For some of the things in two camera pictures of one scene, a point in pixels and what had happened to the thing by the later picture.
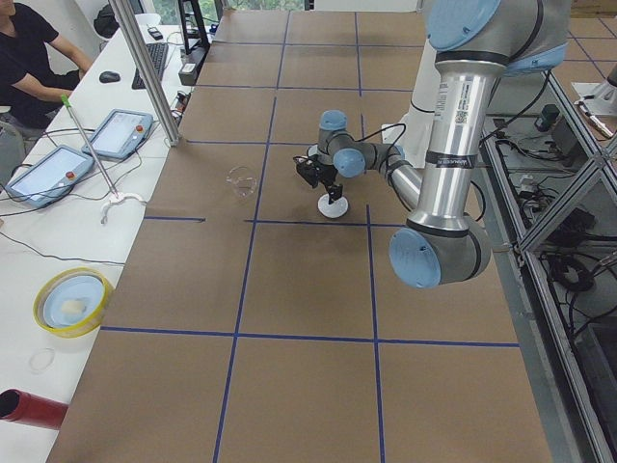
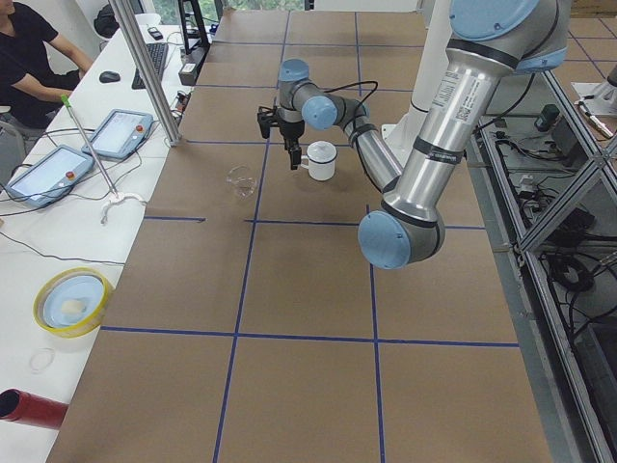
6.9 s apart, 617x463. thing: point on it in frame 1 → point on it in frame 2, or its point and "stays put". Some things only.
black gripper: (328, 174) → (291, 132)
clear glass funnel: (242, 181) stays put
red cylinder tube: (21, 406) stays put
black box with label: (188, 71) stays put
